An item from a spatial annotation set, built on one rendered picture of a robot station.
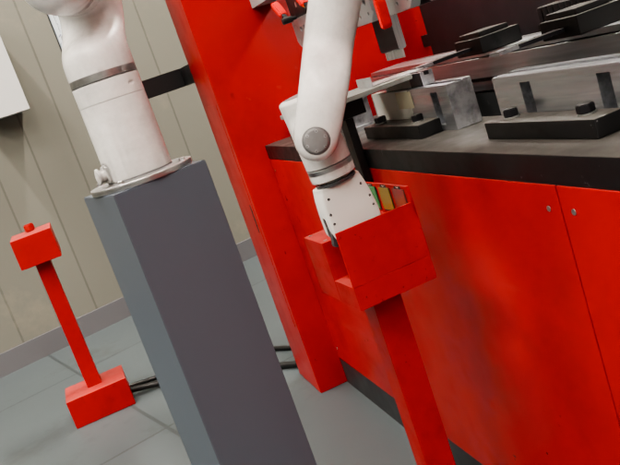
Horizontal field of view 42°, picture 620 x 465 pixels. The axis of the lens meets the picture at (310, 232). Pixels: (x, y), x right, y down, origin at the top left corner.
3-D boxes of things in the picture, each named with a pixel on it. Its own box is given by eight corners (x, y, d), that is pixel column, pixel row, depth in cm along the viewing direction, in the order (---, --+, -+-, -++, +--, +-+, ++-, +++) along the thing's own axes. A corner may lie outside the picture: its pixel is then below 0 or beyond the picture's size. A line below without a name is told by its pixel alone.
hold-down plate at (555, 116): (488, 139, 141) (482, 123, 140) (513, 129, 142) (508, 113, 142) (599, 139, 113) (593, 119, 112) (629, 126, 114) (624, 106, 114)
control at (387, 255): (322, 292, 162) (292, 209, 158) (390, 262, 166) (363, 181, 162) (361, 311, 143) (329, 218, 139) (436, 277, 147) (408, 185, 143)
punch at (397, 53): (384, 62, 187) (371, 22, 185) (391, 59, 188) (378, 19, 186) (401, 58, 178) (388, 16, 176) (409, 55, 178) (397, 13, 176)
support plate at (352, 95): (280, 120, 185) (280, 115, 185) (380, 83, 192) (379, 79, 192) (304, 118, 168) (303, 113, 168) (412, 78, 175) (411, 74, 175)
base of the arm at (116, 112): (111, 196, 133) (68, 89, 129) (79, 198, 149) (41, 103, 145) (208, 158, 142) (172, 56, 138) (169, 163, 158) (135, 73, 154)
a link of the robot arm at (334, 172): (341, 151, 148) (348, 166, 149) (300, 172, 146) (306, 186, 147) (359, 151, 140) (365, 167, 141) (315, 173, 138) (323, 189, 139)
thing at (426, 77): (386, 91, 191) (382, 78, 190) (397, 87, 192) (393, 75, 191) (423, 86, 172) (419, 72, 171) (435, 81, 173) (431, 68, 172)
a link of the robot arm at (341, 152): (351, 158, 138) (349, 149, 147) (321, 86, 135) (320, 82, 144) (306, 176, 139) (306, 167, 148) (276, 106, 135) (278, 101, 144)
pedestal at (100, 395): (75, 413, 342) (-3, 233, 325) (131, 388, 349) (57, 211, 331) (77, 429, 324) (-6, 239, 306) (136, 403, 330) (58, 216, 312)
